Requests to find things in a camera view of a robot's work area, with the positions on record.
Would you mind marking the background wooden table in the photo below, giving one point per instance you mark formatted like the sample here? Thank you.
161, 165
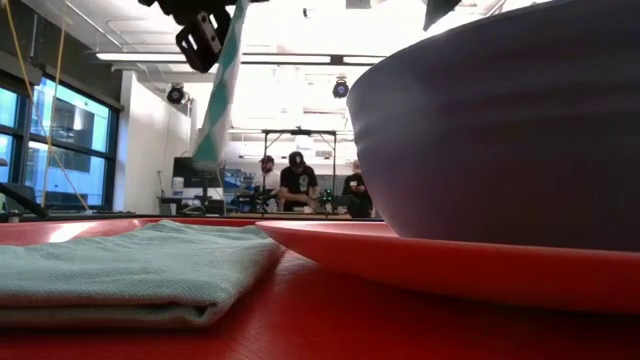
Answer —
300, 216

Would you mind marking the black background desk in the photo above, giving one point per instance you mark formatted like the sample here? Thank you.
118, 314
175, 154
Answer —
215, 206

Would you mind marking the white plastic container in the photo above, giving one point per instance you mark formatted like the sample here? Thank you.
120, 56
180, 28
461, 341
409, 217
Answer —
177, 187

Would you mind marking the grey ceiling box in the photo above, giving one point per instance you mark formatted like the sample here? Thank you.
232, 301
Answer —
358, 4

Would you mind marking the black aluminium table frame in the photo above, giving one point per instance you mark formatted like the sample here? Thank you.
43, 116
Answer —
100, 216

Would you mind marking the black background gantry frame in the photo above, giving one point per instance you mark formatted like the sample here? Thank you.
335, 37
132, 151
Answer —
295, 132

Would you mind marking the black round ceiling spotlight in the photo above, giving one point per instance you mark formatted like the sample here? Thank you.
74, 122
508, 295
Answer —
340, 89
176, 94

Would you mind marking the teal cloth napkin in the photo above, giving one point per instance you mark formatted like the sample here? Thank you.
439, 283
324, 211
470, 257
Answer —
125, 265

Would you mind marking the blue plastic bowl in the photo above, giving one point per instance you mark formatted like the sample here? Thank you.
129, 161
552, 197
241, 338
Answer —
500, 125

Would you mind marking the black computer monitor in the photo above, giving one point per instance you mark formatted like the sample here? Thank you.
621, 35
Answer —
185, 172

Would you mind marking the coral plastic plate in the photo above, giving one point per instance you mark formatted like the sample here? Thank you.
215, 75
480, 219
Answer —
450, 275

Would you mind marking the red plastic tray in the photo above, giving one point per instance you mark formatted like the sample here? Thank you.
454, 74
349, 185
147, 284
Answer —
350, 330

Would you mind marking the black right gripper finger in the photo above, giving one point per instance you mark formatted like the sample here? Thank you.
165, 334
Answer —
437, 10

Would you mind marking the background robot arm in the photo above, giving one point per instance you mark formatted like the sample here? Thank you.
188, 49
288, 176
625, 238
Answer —
327, 197
252, 200

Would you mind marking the black slanted bar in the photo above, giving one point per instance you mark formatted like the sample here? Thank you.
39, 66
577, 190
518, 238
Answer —
27, 202

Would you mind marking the person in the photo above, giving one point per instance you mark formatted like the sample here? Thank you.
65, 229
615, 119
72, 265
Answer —
357, 195
271, 177
298, 185

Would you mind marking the large dark-framed window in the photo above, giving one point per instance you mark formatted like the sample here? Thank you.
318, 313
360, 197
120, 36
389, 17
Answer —
75, 120

